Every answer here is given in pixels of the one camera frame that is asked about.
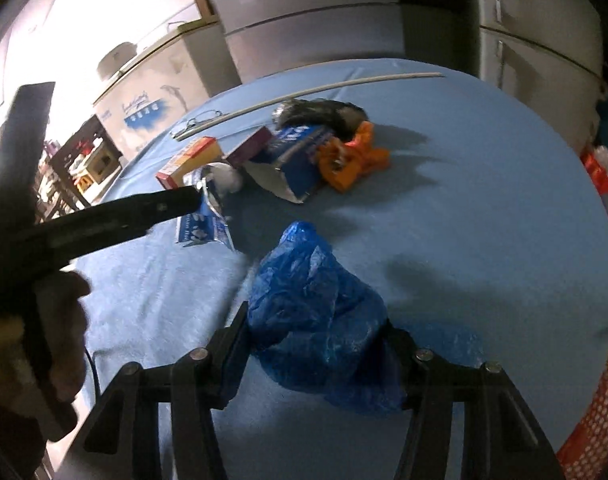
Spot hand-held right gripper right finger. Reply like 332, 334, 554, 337
381, 325, 565, 480

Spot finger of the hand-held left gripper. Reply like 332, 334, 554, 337
38, 186, 203, 267

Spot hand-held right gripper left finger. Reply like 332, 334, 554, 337
84, 301, 249, 480

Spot small blue white packet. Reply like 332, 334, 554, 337
175, 195, 235, 252

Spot white red medicine box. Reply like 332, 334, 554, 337
156, 136, 225, 190

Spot blue plastic bag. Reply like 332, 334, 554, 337
247, 221, 485, 418

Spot white tissue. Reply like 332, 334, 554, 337
204, 162, 245, 197

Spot maroon box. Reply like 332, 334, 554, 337
226, 126, 275, 167

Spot large blue white carton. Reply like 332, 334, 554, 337
246, 124, 343, 205

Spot red plastic basket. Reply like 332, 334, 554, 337
555, 342, 608, 480

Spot orange plastic wrapper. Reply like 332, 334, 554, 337
316, 121, 391, 194

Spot dark wrapper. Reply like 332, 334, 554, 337
272, 99, 371, 139

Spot person's left hand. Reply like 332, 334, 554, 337
0, 270, 92, 403

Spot dark wooden rack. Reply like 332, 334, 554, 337
44, 114, 123, 213

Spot white chest freezer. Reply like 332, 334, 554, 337
91, 19, 245, 162

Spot white pot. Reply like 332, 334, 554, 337
96, 42, 140, 82

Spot white rod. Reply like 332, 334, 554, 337
176, 72, 446, 141

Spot grey refrigerator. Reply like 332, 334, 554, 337
193, 0, 411, 86

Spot white refrigerator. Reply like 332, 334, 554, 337
471, 0, 606, 92

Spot black cable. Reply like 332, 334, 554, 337
82, 346, 104, 413

